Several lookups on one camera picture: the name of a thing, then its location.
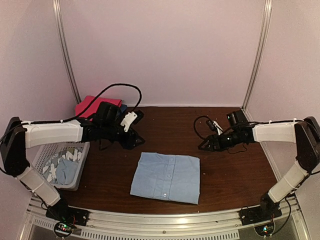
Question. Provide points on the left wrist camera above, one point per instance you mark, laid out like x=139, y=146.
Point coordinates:
x=131, y=118

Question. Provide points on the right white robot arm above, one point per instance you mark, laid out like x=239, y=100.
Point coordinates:
x=292, y=146

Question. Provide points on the blue printed garment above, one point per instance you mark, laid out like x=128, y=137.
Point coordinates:
x=60, y=168

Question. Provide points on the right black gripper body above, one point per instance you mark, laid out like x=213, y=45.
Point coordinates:
x=222, y=145

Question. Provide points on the right aluminium corner post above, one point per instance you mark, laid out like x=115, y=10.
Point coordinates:
x=263, y=35

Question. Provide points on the folded dark blue cloth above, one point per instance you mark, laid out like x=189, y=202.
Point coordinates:
x=123, y=108

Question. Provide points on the white plastic laundry basket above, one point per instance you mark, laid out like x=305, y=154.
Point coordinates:
x=47, y=150

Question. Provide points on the aluminium corner post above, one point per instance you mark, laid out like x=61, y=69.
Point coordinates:
x=64, y=49
x=263, y=35

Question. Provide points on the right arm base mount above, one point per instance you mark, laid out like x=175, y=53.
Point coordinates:
x=260, y=213

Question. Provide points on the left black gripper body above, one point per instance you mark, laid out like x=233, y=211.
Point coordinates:
x=127, y=143

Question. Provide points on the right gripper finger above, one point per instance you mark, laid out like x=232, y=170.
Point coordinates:
x=206, y=143
x=205, y=148

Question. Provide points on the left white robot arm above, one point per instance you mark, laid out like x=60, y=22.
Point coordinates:
x=106, y=124

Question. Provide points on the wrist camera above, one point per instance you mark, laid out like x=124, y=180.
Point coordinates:
x=131, y=118
x=214, y=126

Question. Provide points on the light blue shirt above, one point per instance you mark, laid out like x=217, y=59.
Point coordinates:
x=167, y=177

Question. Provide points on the aluminium front rail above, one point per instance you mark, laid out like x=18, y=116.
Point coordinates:
x=217, y=225

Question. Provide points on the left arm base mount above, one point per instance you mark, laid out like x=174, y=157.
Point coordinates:
x=62, y=212

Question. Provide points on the left aluminium corner post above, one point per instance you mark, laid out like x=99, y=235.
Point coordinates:
x=64, y=49

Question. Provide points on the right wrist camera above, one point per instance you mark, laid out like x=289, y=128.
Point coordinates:
x=214, y=126

